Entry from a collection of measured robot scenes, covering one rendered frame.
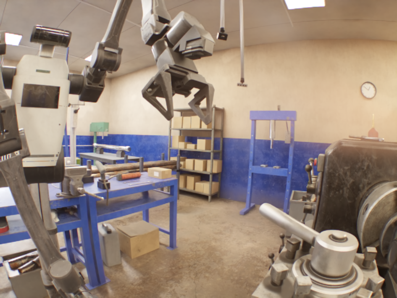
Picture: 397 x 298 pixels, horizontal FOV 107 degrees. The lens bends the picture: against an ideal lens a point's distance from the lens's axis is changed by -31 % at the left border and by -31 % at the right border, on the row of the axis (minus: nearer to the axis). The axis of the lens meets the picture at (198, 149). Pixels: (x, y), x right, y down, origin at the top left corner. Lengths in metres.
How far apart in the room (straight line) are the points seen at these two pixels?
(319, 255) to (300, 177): 3.92
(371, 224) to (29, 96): 1.12
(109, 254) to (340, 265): 2.10
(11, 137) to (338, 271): 0.61
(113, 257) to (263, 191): 3.16
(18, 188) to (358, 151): 1.00
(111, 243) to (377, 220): 2.05
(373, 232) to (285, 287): 0.44
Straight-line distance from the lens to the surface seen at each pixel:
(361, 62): 4.48
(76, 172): 1.49
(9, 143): 0.53
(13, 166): 0.53
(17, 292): 1.96
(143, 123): 6.29
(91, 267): 1.94
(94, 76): 0.89
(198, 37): 0.39
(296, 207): 2.89
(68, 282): 0.52
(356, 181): 0.84
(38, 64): 0.91
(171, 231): 2.52
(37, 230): 0.55
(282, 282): 0.29
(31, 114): 0.79
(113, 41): 0.82
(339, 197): 0.84
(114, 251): 2.23
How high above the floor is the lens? 1.31
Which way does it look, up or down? 3 degrees down
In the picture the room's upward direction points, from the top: 2 degrees clockwise
